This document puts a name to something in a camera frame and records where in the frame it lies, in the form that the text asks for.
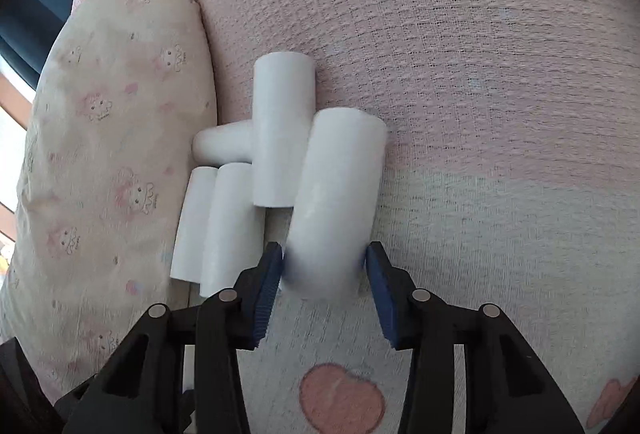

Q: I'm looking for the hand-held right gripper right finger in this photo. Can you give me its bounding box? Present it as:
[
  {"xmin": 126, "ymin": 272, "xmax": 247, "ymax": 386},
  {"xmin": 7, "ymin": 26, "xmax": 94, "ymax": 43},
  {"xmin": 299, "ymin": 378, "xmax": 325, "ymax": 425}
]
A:
[{"xmin": 365, "ymin": 241, "xmax": 587, "ymax": 434}]

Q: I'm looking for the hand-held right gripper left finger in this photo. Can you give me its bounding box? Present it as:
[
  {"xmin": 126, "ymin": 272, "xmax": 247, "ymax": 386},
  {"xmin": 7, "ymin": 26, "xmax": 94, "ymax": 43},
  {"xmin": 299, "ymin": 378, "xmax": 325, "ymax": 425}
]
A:
[{"xmin": 54, "ymin": 241, "xmax": 286, "ymax": 434}]

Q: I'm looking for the pile of white tubes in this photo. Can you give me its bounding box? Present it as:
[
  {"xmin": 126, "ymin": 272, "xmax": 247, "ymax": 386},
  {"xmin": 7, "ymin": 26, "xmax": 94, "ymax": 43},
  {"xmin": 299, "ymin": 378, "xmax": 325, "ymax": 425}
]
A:
[{"xmin": 170, "ymin": 52, "xmax": 317, "ymax": 299}]

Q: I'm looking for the white cardboard tube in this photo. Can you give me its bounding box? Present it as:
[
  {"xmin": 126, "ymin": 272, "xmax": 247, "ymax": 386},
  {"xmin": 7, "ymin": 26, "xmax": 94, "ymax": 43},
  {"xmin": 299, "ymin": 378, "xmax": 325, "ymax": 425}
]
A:
[{"xmin": 281, "ymin": 108, "xmax": 389, "ymax": 302}]

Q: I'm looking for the cream printed pillow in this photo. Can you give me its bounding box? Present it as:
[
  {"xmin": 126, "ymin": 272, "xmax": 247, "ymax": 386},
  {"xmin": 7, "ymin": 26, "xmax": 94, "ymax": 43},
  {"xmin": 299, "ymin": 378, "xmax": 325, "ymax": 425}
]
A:
[{"xmin": 9, "ymin": 0, "xmax": 219, "ymax": 397}]

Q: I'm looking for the pink printed sofa cover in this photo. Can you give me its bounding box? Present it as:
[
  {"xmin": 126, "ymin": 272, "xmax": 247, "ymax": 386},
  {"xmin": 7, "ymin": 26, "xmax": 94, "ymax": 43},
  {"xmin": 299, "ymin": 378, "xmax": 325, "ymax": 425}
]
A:
[{"xmin": 30, "ymin": 0, "xmax": 640, "ymax": 434}]

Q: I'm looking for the bright window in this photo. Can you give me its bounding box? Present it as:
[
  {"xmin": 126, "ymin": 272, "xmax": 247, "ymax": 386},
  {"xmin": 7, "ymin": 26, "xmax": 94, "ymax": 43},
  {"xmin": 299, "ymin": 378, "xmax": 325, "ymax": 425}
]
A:
[{"xmin": 0, "ymin": 64, "xmax": 37, "ymax": 275}]

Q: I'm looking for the dark blue curtain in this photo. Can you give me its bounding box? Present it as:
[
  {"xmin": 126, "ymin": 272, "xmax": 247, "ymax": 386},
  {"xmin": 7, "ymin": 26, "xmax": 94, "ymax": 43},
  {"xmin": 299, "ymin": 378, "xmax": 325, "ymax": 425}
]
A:
[{"xmin": 0, "ymin": 0, "xmax": 101, "ymax": 87}]

